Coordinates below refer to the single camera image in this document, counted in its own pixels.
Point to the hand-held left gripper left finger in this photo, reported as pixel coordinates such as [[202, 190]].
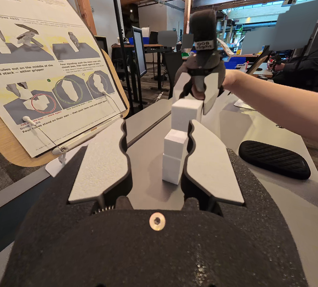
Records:
[[99, 165]]

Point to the person's right forearm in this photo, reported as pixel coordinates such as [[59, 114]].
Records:
[[278, 103]]

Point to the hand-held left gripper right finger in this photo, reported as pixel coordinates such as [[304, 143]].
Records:
[[213, 167]]

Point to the tall standing display screen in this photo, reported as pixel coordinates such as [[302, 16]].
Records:
[[139, 53]]

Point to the black office chair back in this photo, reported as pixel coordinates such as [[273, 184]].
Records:
[[172, 68]]

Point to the white hard foam cube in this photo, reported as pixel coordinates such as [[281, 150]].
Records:
[[186, 113], [175, 144], [171, 169]]

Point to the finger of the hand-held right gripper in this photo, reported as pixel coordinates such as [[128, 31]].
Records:
[[180, 86], [211, 90]]

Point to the white paper sheet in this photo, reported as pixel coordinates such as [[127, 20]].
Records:
[[244, 105]]

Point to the stack of small blue bins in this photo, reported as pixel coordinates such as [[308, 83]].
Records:
[[234, 59]]

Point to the wooden book stand white base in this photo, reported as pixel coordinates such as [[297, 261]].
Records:
[[116, 88]]

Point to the tilted wooden board stand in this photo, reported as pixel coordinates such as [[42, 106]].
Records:
[[258, 62]]

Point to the person's right hand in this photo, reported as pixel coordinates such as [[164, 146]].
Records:
[[229, 79]]

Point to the thin black pole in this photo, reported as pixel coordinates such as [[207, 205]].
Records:
[[119, 33]]

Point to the printed instruction sheet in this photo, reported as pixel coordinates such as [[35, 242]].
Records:
[[49, 56]]

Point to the wooden background desk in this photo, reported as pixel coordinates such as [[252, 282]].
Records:
[[151, 47]]

